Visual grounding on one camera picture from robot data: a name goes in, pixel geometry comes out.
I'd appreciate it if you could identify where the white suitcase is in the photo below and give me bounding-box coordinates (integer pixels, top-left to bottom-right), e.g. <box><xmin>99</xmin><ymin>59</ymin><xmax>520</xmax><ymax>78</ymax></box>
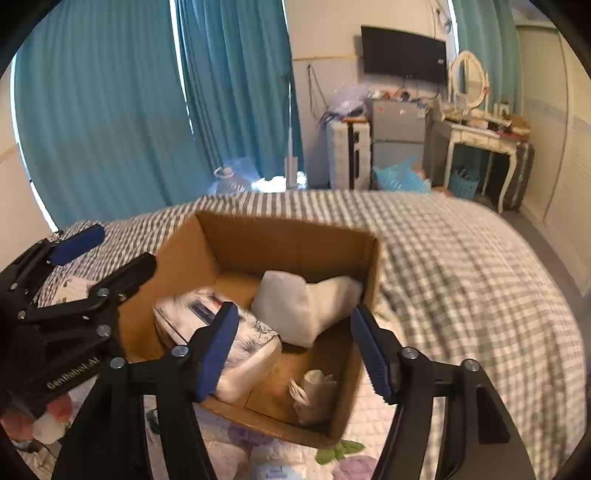
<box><xmin>326</xmin><ymin>120</ymin><xmax>372</xmax><ymax>190</ymax></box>

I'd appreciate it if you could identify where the grey checked blanket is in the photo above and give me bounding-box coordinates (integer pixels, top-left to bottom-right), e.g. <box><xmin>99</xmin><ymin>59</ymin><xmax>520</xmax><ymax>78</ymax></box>
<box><xmin>37</xmin><ymin>189</ymin><xmax>588</xmax><ymax>480</ymax></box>

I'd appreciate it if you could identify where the dark suitcase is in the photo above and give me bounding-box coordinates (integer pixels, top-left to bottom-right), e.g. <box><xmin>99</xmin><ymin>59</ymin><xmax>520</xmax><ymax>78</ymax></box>
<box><xmin>501</xmin><ymin>140</ymin><xmax>536</xmax><ymax>214</ymax></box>

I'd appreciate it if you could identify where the white blue tissue packet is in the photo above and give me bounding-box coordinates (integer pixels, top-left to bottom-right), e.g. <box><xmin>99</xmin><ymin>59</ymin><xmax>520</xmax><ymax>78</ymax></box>
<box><xmin>249</xmin><ymin>459</ymin><xmax>308</xmax><ymax>480</ymax></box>

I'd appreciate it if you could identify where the floral quilted bedspread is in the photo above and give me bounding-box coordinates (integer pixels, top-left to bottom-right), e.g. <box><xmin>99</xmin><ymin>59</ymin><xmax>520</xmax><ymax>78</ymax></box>
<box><xmin>0</xmin><ymin>276</ymin><xmax>386</xmax><ymax>480</ymax></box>

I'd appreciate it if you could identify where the beige folded cloth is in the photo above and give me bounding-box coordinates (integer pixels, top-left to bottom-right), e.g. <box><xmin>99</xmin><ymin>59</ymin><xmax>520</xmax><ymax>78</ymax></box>
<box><xmin>252</xmin><ymin>270</ymin><xmax>365</xmax><ymax>350</ymax></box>

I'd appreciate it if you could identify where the blue plastic bag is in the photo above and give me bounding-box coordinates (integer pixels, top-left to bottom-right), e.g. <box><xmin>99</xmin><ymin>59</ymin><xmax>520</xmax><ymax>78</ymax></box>
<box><xmin>371</xmin><ymin>156</ymin><xmax>433</xmax><ymax>194</ymax></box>

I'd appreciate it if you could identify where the grey mini fridge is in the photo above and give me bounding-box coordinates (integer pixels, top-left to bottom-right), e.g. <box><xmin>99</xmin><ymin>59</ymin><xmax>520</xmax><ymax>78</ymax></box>
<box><xmin>366</xmin><ymin>97</ymin><xmax>428</xmax><ymax>186</ymax></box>

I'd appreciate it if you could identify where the floral print cloth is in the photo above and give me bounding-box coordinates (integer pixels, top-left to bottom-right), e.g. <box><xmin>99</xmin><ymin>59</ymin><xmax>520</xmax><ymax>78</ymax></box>
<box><xmin>152</xmin><ymin>286</ymin><xmax>284</xmax><ymax>403</ymax></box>

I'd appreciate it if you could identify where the white wardrobe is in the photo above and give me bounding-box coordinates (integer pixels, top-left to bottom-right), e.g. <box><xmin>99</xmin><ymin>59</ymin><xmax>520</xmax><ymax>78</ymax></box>
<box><xmin>516</xmin><ymin>24</ymin><xmax>591</xmax><ymax>289</ymax></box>

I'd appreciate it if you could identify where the small rolled beige cloth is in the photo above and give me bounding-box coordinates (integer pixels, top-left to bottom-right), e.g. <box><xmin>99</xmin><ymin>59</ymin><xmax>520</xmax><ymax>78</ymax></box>
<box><xmin>288</xmin><ymin>369</ymin><xmax>339</xmax><ymax>426</ymax></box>

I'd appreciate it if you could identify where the narrow teal curtain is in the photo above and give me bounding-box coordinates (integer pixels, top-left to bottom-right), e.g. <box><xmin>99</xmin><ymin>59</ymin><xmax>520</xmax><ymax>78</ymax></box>
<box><xmin>177</xmin><ymin>0</ymin><xmax>305</xmax><ymax>180</ymax></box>

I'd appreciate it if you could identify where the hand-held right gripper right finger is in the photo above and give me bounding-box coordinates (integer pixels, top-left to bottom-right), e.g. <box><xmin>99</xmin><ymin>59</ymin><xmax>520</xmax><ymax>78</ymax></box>
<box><xmin>350</xmin><ymin>305</ymin><xmax>536</xmax><ymax>480</ymax></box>

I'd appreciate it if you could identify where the white oval vanity mirror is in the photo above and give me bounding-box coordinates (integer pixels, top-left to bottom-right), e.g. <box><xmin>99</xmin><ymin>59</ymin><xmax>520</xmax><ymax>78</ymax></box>
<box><xmin>448</xmin><ymin>50</ymin><xmax>491</xmax><ymax>114</ymax></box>

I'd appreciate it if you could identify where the large clear water bottle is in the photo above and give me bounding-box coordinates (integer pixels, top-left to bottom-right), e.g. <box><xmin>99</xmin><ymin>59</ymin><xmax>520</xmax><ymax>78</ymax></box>
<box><xmin>213</xmin><ymin>165</ymin><xmax>253</xmax><ymax>197</ymax></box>

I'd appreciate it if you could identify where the pink white plush toy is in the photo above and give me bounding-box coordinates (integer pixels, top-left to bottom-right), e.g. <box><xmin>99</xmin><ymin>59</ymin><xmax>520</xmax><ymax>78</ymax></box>
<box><xmin>0</xmin><ymin>396</ymin><xmax>75</xmax><ymax>446</ymax></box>

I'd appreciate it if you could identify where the teal curtain behind mirror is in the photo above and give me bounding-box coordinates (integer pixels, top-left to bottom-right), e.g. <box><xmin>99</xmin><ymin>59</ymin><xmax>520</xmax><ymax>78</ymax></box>
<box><xmin>450</xmin><ymin>0</ymin><xmax>525</xmax><ymax>116</ymax></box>

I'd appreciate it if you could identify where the blue woven basket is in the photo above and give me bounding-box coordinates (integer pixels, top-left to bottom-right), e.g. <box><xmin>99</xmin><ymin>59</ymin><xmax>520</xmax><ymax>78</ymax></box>
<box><xmin>448</xmin><ymin>169</ymin><xmax>481</xmax><ymax>200</ymax></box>

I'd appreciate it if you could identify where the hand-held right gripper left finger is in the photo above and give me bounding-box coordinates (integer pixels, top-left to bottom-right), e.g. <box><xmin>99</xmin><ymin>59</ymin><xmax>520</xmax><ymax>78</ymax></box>
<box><xmin>51</xmin><ymin>301</ymin><xmax>241</xmax><ymax>480</ymax></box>

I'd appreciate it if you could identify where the white dressing table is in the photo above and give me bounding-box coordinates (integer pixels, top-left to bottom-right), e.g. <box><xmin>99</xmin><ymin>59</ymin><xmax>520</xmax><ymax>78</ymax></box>
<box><xmin>431</xmin><ymin>110</ymin><xmax>532</xmax><ymax>214</ymax></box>

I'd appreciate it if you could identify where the wide teal curtain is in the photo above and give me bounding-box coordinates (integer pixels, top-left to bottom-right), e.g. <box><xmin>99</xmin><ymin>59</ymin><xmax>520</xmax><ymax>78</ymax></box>
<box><xmin>14</xmin><ymin>0</ymin><xmax>219</xmax><ymax>232</ymax></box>

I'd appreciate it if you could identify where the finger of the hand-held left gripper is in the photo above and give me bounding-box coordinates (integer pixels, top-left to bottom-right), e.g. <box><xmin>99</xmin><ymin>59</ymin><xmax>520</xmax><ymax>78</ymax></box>
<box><xmin>16</xmin><ymin>252</ymin><xmax>158</xmax><ymax>325</ymax></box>
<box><xmin>0</xmin><ymin>224</ymin><xmax>106</xmax><ymax>306</ymax></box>

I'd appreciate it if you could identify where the clear plastic bag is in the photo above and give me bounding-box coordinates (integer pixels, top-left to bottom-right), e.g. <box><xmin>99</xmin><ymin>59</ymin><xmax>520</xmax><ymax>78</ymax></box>
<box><xmin>329</xmin><ymin>84</ymin><xmax>370</xmax><ymax>121</ymax></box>

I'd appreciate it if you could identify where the black wall television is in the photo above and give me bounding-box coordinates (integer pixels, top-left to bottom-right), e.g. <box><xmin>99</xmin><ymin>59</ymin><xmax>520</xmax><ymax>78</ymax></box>
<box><xmin>361</xmin><ymin>25</ymin><xmax>448</xmax><ymax>85</ymax></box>

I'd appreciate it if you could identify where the brown cardboard box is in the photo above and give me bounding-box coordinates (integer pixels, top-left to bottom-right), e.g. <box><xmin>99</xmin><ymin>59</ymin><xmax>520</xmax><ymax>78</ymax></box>
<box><xmin>117</xmin><ymin>210</ymin><xmax>382</xmax><ymax>449</ymax></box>

